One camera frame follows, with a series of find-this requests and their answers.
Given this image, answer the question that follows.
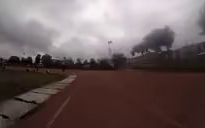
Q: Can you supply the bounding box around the row of trees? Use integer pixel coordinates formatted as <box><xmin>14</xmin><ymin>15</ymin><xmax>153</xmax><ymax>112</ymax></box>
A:
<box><xmin>0</xmin><ymin>51</ymin><xmax>128</xmax><ymax>70</ymax></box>

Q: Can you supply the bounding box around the floodlight mast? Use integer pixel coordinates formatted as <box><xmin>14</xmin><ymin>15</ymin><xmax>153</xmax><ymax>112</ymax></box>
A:
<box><xmin>106</xmin><ymin>39</ymin><xmax>114</xmax><ymax>61</ymax></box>

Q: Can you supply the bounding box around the grass field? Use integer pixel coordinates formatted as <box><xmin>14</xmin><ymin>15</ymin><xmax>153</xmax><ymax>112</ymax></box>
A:
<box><xmin>0</xmin><ymin>67</ymin><xmax>69</xmax><ymax>106</ymax></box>

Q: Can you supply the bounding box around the red running track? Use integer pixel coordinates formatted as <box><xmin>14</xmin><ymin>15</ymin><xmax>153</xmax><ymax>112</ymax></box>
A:
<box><xmin>6</xmin><ymin>65</ymin><xmax>205</xmax><ymax>128</ymax></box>

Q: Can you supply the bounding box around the large dark tree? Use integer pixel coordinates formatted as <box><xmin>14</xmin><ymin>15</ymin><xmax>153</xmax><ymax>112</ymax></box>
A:
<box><xmin>131</xmin><ymin>25</ymin><xmax>176</xmax><ymax>56</ymax></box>

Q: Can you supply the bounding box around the pale concrete kerb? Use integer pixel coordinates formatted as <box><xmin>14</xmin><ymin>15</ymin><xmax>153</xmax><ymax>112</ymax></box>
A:
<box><xmin>0</xmin><ymin>73</ymin><xmax>78</xmax><ymax>128</ymax></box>

